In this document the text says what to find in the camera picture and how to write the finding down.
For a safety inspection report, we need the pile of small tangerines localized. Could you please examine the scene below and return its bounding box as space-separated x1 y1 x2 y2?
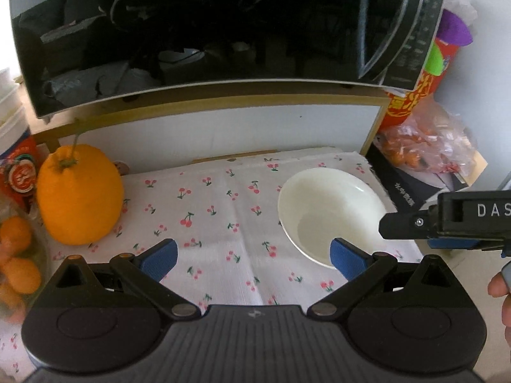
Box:
0 215 42 324

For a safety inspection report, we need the white bowl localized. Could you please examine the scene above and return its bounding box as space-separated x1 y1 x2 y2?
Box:
277 168 389 270

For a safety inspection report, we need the bag of small oranges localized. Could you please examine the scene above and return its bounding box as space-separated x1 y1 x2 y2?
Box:
0 199 52 324

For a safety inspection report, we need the clear plastic bag of tangerines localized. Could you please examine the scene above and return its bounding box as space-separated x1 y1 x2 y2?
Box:
377 100 480 176

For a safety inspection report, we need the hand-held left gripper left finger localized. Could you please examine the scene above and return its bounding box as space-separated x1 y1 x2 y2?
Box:
51 238 202 320

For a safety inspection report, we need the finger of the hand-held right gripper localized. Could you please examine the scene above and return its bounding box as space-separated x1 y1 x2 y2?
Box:
378 206 440 241
427 236 507 253

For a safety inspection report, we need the red yellow snack canister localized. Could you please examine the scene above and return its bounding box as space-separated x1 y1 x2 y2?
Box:
377 8 476 136

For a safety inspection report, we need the black microwave oven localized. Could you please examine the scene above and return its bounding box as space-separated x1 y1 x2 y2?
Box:
8 0 452 119

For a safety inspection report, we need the person's right hand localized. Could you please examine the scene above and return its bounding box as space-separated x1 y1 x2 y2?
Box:
487 259 511 348

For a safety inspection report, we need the large orange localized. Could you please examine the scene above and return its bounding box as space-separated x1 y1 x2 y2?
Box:
36 128 125 246

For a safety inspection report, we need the black cardboard box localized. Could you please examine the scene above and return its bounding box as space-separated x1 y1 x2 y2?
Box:
365 144 490 216

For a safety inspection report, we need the cherry print tablecloth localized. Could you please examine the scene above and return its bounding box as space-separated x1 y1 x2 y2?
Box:
0 147 426 383

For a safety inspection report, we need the white wooden shelf stand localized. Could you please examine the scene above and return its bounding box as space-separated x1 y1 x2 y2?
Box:
30 90 392 176

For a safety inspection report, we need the red label container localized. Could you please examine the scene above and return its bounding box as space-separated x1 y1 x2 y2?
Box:
0 104 42 212

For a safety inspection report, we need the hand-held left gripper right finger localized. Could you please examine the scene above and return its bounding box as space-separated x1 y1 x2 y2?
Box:
307 237 455 317

